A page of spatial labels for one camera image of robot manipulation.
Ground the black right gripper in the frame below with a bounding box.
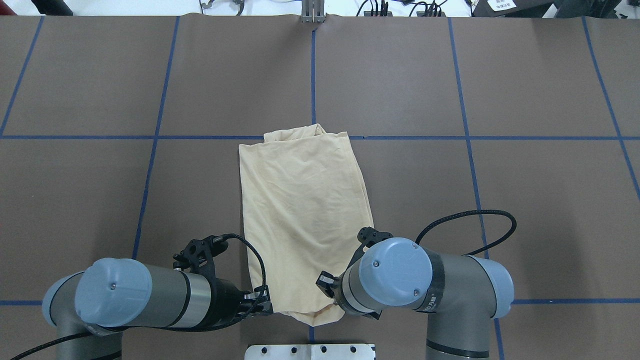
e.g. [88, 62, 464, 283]
[315, 227, 393, 321]

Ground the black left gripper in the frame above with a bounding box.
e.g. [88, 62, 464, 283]
[173, 235, 274, 326]

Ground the cream long-sleeve printed shirt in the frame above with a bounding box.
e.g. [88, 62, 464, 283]
[238, 124, 374, 327]

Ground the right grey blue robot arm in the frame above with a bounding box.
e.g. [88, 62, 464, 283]
[316, 227, 515, 360]

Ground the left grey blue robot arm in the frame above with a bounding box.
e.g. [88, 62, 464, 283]
[42, 234, 274, 360]

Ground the black power adapter box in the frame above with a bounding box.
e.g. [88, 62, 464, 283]
[471, 0, 554, 18]

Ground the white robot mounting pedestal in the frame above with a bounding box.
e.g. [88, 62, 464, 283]
[244, 343, 377, 360]

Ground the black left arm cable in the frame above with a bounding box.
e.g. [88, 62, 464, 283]
[10, 233, 268, 360]

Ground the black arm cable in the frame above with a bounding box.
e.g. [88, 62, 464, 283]
[10, 233, 268, 360]
[415, 209, 517, 257]

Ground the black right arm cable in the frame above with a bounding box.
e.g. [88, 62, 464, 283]
[415, 209, 517, 257]

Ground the aluminium frame post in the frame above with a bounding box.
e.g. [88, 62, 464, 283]
[301, 0, 326, 24]

